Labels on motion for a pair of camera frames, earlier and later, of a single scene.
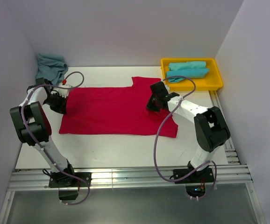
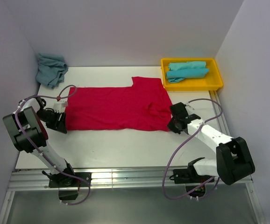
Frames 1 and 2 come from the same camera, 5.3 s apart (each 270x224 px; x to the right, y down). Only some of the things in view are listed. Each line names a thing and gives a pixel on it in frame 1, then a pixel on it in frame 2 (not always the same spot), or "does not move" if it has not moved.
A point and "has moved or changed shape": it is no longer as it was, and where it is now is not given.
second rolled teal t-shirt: [202, 73] does not move
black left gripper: [62, 108] → [61, 125]
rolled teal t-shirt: [188, 65] does not move
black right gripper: [150, 107] → [171, 126]
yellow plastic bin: [213, 81] does not move
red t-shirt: [116, 110] has moved or changed shape
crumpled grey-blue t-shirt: [51, 67] does not move
